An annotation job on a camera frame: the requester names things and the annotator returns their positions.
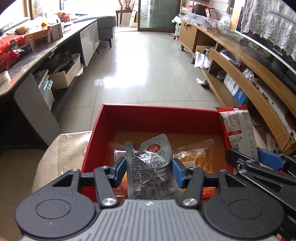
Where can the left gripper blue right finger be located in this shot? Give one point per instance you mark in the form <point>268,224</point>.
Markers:
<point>179,172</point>

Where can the grey sofa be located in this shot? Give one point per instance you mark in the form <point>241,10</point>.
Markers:
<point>106,28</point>

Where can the wooden TV cabinet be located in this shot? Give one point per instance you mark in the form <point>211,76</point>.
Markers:
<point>270,103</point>

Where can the dark marble coffee table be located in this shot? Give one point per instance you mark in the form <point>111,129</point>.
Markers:
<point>26,120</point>

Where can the red white snack packet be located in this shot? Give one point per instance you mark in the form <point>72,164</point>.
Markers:
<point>239,130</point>

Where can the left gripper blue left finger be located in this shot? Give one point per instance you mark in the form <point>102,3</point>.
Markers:
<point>117,172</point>

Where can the red cardboard box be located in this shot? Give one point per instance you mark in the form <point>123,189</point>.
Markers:
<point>138,123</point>

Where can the clear bag yellow crispy snack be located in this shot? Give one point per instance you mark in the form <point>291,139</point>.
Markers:
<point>199,155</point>

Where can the white lace cloth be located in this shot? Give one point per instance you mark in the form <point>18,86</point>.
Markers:
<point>272,20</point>

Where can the white blue box on shelf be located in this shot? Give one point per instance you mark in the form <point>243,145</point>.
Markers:
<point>235,90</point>

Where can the white grey printed snack packet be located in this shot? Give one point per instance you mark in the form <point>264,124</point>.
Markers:
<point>149,171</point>

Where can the cardboard box under table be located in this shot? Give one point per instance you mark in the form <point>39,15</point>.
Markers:
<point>63,78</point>

